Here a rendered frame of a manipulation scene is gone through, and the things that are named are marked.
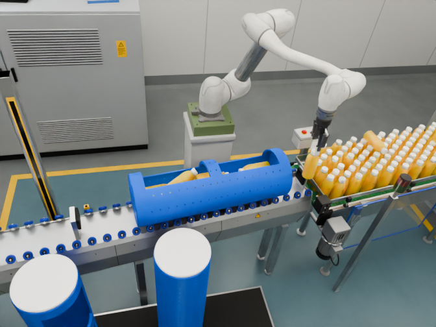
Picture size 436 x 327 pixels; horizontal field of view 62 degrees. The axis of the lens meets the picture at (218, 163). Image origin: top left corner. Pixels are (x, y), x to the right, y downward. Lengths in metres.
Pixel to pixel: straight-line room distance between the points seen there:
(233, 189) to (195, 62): 3.08
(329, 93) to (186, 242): 0.99
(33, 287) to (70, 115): 2.06
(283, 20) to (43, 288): 1.75
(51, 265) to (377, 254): 2.59
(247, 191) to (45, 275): 1.05
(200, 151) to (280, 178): 0.74
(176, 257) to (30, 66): 2.15
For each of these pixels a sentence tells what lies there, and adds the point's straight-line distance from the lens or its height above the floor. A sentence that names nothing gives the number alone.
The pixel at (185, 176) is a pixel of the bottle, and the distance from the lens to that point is 1.98.
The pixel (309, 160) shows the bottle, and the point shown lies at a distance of 2.01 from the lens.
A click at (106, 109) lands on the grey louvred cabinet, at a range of 3.54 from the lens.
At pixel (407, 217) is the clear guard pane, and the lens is 2.91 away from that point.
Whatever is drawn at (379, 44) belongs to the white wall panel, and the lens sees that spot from 5.77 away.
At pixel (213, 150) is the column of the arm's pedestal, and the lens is 2.58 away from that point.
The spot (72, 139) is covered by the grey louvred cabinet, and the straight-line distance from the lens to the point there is 3.75.
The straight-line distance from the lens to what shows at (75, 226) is 1.97.
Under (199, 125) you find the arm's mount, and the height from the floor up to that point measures 1.08.
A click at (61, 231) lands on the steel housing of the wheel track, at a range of 2.12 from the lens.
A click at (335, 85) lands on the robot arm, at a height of 1.76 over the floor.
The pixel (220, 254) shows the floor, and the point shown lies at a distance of 3.06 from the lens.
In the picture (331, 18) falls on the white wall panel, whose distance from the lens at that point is 5.18.
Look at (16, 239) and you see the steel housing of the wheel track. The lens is 2.16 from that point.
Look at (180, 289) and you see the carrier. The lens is 1.85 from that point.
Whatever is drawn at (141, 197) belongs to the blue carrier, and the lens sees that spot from 1.82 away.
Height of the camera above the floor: 2.57
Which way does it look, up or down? 43 degrees down
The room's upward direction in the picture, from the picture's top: 7 degrees clockwise
